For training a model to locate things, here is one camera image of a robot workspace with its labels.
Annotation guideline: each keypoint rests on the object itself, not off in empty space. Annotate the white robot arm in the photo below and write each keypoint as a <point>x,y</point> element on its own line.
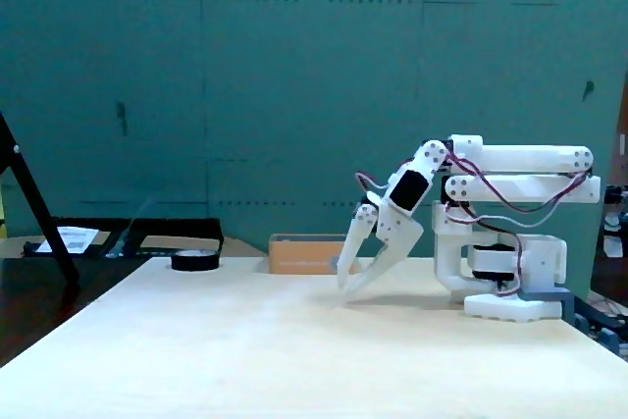
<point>515,159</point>

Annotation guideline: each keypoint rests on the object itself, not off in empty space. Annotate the orange rectangular box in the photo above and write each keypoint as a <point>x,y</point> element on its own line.
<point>299,257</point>

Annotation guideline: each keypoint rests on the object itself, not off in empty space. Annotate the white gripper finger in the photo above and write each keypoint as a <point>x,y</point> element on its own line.
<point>395,252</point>
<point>355,242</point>

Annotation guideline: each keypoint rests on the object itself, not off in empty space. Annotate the white background equipment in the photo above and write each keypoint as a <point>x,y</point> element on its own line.
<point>613,242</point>

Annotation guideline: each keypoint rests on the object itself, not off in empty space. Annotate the black tape roll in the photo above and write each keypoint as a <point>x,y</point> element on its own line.
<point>194,261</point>

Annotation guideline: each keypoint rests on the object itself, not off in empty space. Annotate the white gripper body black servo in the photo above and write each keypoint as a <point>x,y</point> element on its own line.
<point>391,229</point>

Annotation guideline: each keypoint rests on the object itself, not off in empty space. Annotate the printed white paper sheet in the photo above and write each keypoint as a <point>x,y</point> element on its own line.
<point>71,238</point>

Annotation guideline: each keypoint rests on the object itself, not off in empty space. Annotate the black tray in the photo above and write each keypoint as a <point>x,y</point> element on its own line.
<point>172,230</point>

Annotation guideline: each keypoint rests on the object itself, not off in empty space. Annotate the black slanted stand leg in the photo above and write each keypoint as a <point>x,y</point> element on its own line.
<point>44,213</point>

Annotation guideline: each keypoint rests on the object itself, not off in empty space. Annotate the grey table clamp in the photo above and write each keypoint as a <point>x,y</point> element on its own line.
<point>559,298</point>

